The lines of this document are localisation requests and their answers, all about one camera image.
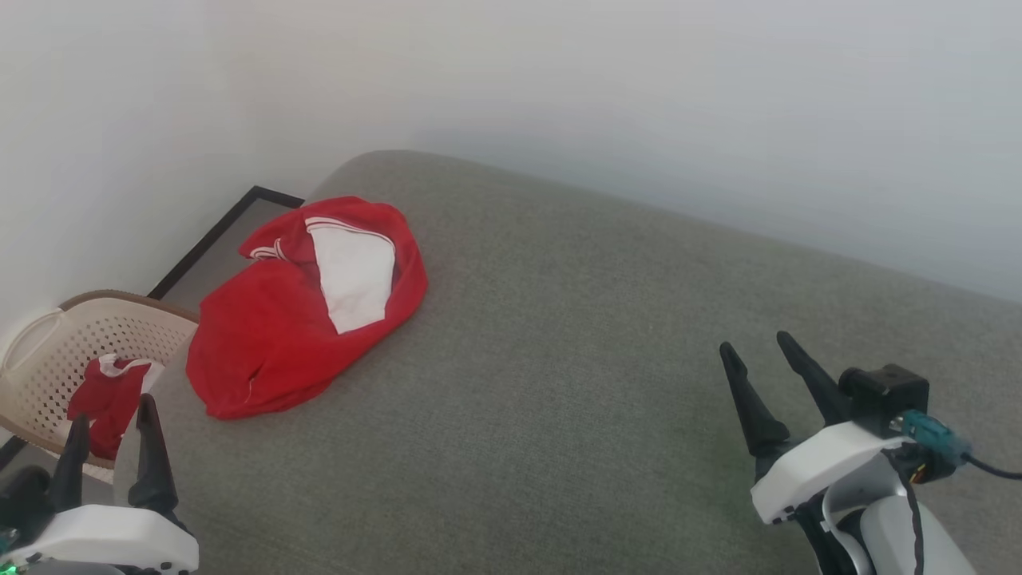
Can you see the dark left wrist camera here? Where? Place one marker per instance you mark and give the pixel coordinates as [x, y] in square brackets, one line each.
[24, 499]

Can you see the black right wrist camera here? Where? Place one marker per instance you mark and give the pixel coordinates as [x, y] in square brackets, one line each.
[886, 395]

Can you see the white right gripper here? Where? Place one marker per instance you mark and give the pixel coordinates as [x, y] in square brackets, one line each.
[814, 467]

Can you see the small red and white garment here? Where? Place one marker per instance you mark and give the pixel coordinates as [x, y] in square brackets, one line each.
[108, 403]

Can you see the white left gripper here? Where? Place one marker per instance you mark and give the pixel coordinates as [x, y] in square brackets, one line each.
[112, 537]

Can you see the red and white basketball jersey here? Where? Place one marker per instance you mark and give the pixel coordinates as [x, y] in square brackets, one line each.
[263, 343]

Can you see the beige perforated laundry basket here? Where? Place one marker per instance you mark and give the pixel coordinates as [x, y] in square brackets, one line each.
[48, 359]

